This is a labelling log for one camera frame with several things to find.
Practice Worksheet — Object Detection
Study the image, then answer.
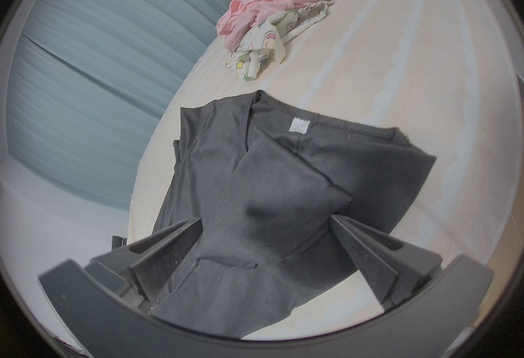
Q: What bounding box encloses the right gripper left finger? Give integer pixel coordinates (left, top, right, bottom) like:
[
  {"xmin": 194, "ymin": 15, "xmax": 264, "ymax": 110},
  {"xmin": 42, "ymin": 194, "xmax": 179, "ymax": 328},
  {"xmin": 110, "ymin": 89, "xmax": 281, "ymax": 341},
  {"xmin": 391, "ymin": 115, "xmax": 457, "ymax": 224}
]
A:
[{"xmin": 86, "ymin": 217, "xmax": 204, "ymax": 306}]

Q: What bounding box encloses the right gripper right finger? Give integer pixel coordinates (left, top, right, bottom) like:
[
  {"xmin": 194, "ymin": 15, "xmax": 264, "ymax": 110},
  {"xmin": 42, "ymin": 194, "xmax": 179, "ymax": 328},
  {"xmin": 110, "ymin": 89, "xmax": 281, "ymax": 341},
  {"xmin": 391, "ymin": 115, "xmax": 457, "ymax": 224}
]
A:
[{"xmin": 327, "ymin": 215, "xmax": 443, "ymax": 306}]

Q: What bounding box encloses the black T-shirt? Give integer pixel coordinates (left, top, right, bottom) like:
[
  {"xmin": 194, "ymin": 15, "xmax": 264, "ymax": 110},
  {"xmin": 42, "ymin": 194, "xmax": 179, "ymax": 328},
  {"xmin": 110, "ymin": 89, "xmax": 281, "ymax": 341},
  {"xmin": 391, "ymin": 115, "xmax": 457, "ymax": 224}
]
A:
[{"xmin": 151, "ymin": 90, "xmax": 438, "ymax": 338}]

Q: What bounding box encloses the bed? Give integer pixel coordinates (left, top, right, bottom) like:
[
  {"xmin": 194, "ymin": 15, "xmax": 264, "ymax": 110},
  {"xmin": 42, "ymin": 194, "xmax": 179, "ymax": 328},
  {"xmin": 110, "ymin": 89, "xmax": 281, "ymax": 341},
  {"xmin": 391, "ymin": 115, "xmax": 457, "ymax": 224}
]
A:
[{"xmin": 129, "ymin": 0, "xmax": 520, "ymax": 332}]

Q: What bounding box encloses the blue-green curtain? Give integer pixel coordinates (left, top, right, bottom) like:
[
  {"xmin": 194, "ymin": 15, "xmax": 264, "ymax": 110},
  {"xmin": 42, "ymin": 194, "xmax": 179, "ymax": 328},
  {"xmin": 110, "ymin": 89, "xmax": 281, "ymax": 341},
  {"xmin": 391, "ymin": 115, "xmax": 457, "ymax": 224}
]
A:
[
  {"xmin": 6, "ymin": 36, "xmax": 164, "ymax": 213},
  {"xmin": 22, "ymin": 0, "xmax": 240, "ymax": 117}
]

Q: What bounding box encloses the white printed garment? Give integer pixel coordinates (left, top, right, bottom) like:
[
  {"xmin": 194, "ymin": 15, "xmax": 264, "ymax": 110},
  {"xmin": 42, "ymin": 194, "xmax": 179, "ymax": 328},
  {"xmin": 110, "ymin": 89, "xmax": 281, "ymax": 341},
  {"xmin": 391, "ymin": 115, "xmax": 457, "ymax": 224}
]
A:
[{"xmin": 224, "ymin": 0, "xmax": 334, "ymax": 82}]

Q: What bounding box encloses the pink garment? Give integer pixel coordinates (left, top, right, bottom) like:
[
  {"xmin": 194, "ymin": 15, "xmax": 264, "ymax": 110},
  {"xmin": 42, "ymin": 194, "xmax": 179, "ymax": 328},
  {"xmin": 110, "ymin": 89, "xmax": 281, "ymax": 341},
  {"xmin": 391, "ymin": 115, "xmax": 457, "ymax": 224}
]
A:
[{"xmin": 216, "ymin": 0, "xmax": 332, "ymax": 50}]

